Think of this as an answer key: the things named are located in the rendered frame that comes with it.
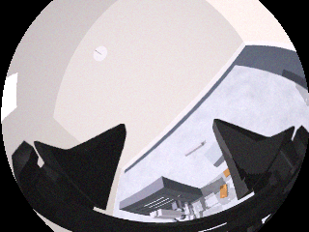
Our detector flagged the grey flat bar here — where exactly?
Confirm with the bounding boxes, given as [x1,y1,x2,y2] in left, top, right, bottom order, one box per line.
[184,142,204,156]

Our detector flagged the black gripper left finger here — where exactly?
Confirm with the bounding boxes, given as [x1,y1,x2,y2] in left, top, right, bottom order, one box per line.
[34,124,126,210]

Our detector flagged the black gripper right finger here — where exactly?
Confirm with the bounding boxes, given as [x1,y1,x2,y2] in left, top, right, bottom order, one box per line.
[212,119,295,200]

